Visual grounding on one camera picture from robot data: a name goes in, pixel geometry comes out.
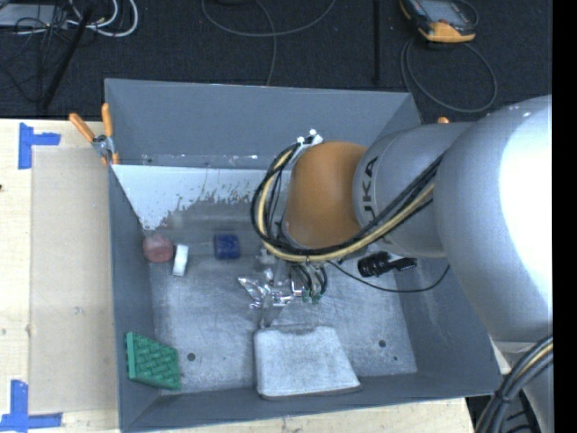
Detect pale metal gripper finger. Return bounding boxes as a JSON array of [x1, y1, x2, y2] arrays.
[[237, 276, 277, 299], [248, 293, 289, 331]]

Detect pale cardboard board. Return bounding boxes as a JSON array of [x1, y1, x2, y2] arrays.
[[27, 145, 119, 415]]

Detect blue block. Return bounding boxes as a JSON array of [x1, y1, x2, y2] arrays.
[[213, 233, 242, 261]]

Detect white ring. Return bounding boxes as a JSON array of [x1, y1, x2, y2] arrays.
[[171, 244, 189, 278]]

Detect grey flat pad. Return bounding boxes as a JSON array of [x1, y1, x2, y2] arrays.
[[252, 325, 362, 401]]

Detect green ribbed flat mat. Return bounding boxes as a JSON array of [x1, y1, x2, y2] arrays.
[[124, 331, 183, 391]]

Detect grey metal bin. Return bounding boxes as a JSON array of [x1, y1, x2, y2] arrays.
[[103, 78, 504, 433]]

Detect pink-red ball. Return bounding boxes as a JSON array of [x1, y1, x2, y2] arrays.
[[142, 234, 175, 263]]

